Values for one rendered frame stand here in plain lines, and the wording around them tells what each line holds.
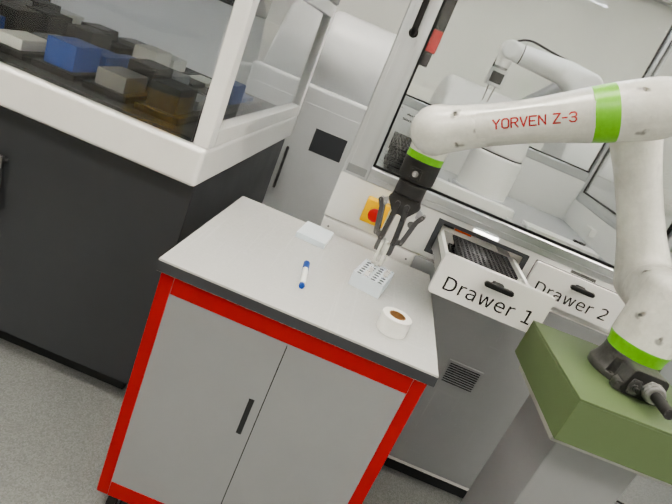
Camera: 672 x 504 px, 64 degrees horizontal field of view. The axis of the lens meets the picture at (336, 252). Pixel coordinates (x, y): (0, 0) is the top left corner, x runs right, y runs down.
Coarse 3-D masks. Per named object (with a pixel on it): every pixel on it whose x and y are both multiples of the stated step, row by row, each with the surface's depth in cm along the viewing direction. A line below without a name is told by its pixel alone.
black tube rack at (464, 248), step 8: (456, 240) 155; (464, 240) 159; (448, 248) 159; (456, 248) 148; (464, 248) 150; (472, 248) 154; (480, 248) 157; (464, 256) 143; (472, 256) 146; (480, 256) 149; (488, 256) 153; (496, 256) 156; (504, 256) 160; (480, 264) 143; (488, 264) 145; (496, 264) 148; (504, 264) 151; (504, 272) 144; (512, 272) 148
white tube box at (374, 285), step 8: (360, 264) 138; (368, 264) 141; (360, 272) 134; (376, 272) 138; (392, 272) 142; (352, 280) 133; (360, 280) 132; (368, 280) 131; (376, 280) 133; (384, 280) 135; (360, 288) 132; (368, 288) 132; (376, 288) 131; (384, 288) 136; (376, 296) 132
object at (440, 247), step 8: (440, 232) 160; (448, 232) 164; (440, 240) 155; (448, 240) 164; (432, 248) 161; (440, 248) 150; (488, 248) 164; (440, 256) 144; (512, 264) 161; (520, 272) 153
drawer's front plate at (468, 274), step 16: (448, 256) 130; (448, 272) 131; (464, 272) 130; (480, 272) 130; (496, 272) 130; (432, 288) 133; (448, 288) 132; (464, 288) 132; (480, 288) 131; (512, 288) 130; (528, 288) 129; (464, 304) 133; (512, 304) 131; (528, 304) 131; (544, 304) 130; (512, 320) 133; (528, 320) 132
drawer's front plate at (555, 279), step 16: (544, 272) 159; (560, 272) 158; (560, 288) 159; (592, 288) 158; (560, 304) 161; (592, 304) 160; (608, 304) 159; (624, 304) 158; (592, 320) 161; (608, 320) 161
